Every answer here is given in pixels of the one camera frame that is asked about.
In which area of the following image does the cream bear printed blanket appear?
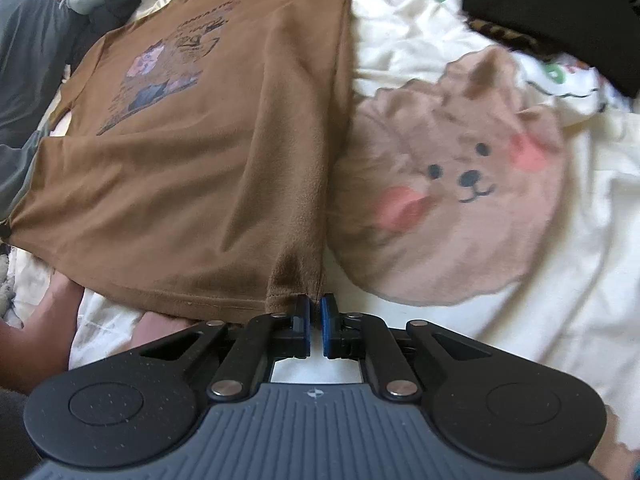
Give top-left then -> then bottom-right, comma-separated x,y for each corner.
0,0 -> 640,461

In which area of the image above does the black folded cloth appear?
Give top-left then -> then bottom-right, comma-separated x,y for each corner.
460,0 -> 640,101

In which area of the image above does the brown printed t-shirt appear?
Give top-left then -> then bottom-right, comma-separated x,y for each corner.
10,0 -> 461,323

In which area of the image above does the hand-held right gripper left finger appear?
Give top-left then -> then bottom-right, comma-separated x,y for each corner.
140,294 -> 312,402

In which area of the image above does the dark grey black clothes pile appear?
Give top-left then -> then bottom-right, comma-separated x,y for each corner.
0,0 -> 86,151

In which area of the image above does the person's right leg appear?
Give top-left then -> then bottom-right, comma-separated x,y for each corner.
595,440 -> 640,480

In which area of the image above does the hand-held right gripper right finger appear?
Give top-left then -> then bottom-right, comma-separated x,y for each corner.
321,294 -> 493,402

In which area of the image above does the grey-blue garment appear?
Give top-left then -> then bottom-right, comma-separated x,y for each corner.
0,127 -> 56,226

